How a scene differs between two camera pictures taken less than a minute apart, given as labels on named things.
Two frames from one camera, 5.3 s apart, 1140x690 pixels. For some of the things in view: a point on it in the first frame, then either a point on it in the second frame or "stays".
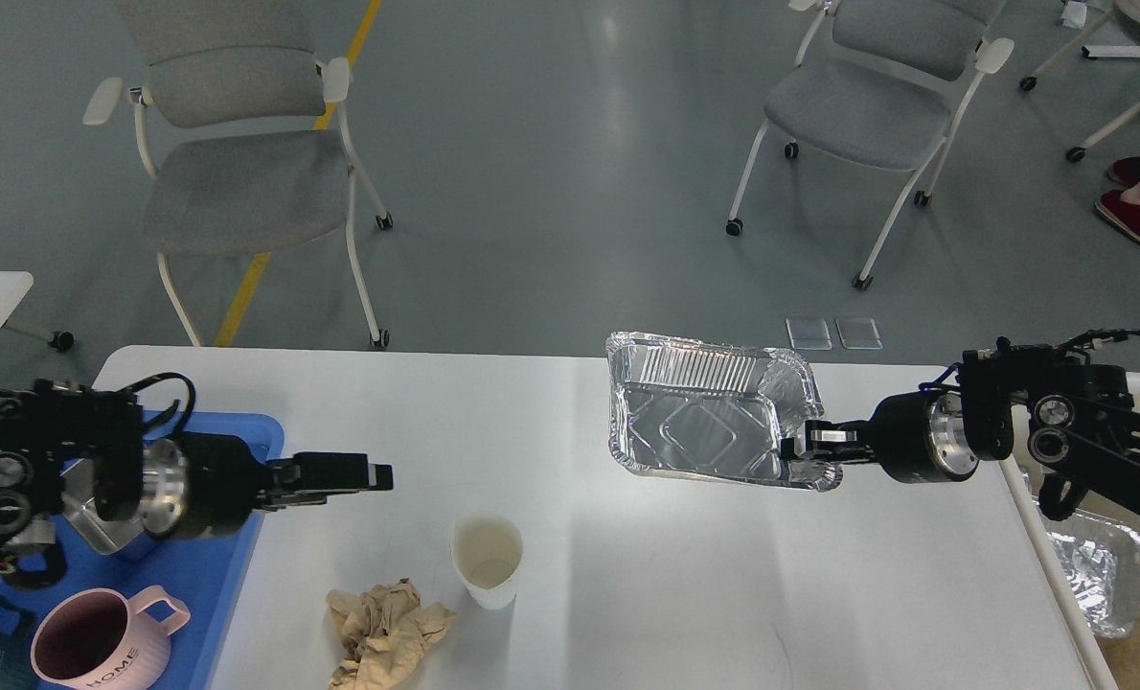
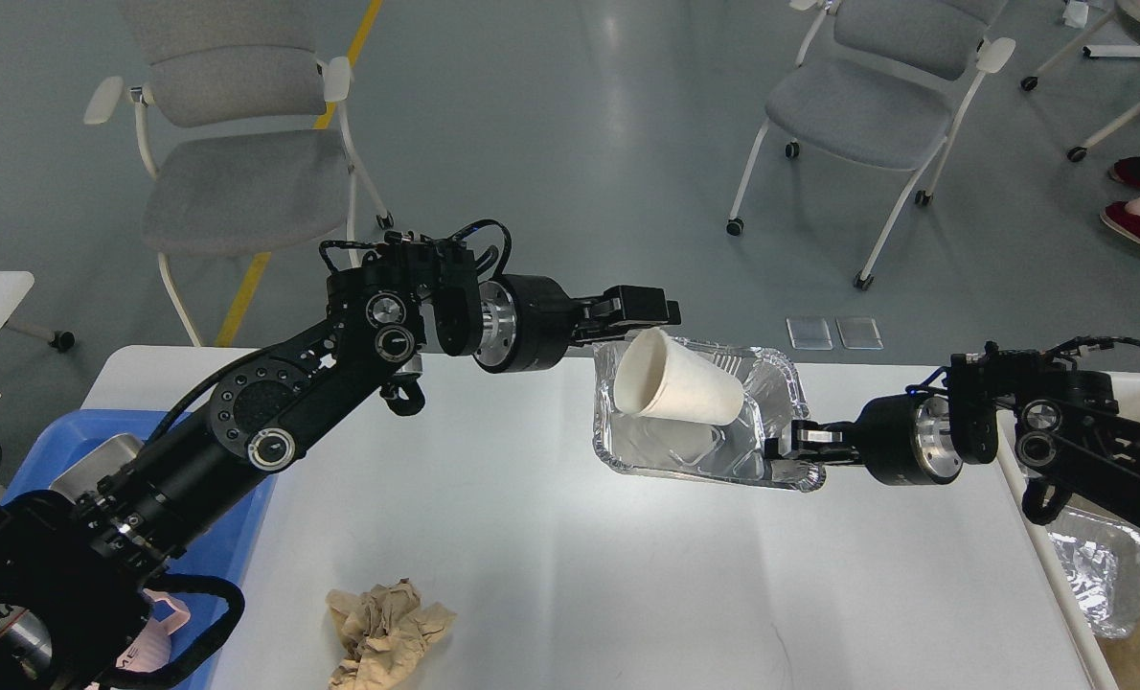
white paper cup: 487,550 → 660,377
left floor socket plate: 809,333 stays
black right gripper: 922,437 stays
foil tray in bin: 1105,561 stays
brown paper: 384,631 stays
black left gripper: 200,484 → 528,322
